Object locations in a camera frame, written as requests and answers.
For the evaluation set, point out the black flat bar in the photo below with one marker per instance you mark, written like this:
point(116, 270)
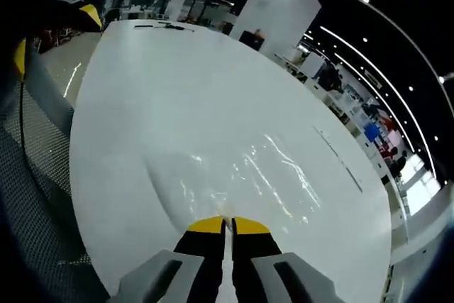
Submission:
point(143, 26)

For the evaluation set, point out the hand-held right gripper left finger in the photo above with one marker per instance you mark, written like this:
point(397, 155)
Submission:
point(198, 267)

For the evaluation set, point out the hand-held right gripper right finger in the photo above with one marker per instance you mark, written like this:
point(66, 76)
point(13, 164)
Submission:
point(259, 267)

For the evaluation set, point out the white square pillar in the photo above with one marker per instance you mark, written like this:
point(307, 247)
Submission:
point(276, 8)

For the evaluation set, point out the clear food packaging bag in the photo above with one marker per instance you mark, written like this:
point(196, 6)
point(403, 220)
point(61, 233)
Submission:
point(280, 179)

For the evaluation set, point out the grey perforated mesh chair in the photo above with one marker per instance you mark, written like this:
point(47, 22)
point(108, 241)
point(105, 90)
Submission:
point(35, 193)

